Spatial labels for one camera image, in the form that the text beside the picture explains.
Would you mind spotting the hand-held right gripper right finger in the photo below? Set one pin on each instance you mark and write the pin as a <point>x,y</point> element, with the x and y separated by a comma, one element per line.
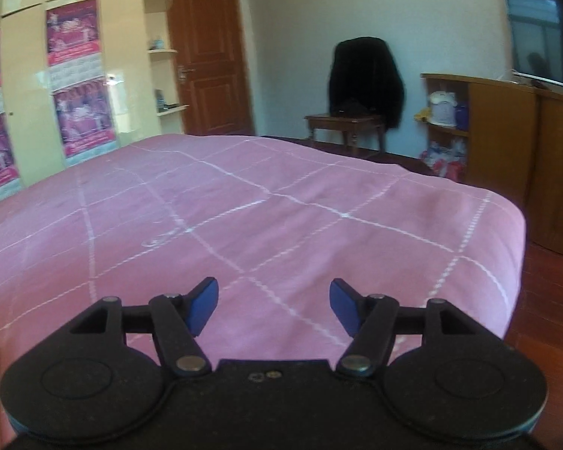
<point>345,307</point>

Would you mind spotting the small dark shelf item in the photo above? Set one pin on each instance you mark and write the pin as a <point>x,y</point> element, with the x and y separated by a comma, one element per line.
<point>160,101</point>

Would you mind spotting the cream corner shelf unit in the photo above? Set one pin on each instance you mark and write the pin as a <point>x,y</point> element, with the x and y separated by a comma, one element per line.
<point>166,51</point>

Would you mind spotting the white round appliance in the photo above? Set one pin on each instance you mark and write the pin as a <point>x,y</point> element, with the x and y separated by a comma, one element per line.
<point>443,108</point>

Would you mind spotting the pink checked bedspread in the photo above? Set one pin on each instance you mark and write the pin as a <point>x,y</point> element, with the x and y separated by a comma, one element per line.
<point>262,225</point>

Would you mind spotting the brown wooden door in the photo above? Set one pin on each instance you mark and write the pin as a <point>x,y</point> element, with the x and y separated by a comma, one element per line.
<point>216,47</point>

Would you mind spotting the small teal vase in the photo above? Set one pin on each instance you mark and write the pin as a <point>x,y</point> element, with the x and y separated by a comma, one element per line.
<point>157,44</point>

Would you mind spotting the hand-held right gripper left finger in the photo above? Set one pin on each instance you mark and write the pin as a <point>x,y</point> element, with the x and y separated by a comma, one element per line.
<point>204,304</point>

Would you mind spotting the blue container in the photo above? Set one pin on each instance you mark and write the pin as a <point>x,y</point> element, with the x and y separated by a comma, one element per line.
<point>462,117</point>

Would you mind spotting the brown wooden chair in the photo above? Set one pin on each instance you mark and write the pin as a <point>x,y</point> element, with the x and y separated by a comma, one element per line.
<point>342,122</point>

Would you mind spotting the colourful printed bag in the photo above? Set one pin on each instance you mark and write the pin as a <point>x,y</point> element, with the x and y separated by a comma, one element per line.
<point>443,159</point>

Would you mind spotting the black television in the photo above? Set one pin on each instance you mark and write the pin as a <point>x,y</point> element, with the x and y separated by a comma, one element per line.
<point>544,28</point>

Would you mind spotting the black jacket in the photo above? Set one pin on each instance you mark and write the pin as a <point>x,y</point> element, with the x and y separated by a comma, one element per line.
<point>363,75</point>

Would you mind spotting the yellow soft toy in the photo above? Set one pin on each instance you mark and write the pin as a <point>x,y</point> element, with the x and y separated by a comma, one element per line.
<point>424,114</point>

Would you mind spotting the brown wooden cabinet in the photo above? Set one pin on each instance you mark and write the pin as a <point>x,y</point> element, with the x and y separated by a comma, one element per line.
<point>506,140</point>

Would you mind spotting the cream glossy wardrobe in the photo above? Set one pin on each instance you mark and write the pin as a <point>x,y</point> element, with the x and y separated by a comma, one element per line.
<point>131,56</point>

